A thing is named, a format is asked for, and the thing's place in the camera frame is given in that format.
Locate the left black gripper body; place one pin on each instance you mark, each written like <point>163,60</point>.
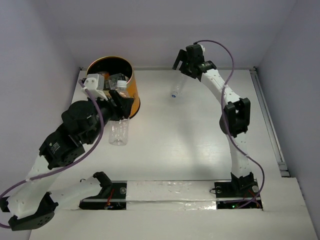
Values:
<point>119,104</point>

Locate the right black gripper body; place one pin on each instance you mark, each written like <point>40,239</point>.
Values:
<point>186,67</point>

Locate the green label clear bottle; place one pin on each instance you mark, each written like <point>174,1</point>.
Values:
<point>122,88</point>

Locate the clear bottle blue cap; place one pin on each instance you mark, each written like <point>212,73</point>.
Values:
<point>178,86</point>

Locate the clear bottle sideways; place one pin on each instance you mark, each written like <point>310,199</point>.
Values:
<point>119,132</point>

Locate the orange label plastic bottle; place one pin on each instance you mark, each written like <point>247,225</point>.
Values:
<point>104,74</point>

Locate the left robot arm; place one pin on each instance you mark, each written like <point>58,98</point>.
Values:
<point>31,202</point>

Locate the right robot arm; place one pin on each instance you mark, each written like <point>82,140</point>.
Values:
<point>234,120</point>

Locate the orange cylindrical bin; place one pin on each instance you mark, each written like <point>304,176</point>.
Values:
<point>118,65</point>

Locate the silver tape strip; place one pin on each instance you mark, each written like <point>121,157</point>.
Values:
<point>170,195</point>

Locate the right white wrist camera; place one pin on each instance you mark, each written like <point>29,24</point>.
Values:
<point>202,47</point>

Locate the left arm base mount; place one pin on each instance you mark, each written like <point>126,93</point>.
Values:
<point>114,200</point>

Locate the aluminium rail right edge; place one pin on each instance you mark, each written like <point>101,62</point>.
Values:
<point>283,168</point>

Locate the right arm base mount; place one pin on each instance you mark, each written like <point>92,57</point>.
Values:
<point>228,198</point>

